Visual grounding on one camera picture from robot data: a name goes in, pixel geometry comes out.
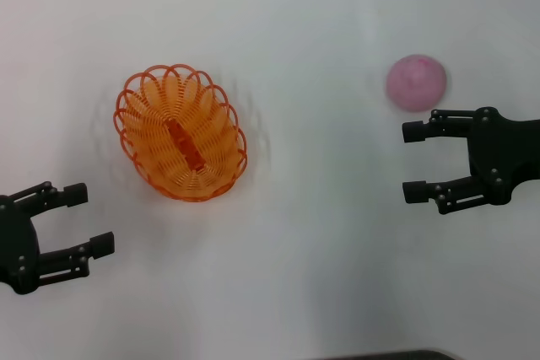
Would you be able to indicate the pink peach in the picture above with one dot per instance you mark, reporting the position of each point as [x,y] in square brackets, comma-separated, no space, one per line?
[415,82]

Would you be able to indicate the black robot torso part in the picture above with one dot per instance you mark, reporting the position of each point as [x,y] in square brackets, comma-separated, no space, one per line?
[392,356]

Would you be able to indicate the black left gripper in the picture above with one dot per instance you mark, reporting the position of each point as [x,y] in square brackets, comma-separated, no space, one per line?
[19,246]

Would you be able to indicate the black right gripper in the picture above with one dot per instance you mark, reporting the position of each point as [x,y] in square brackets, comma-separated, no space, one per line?
[502,149]

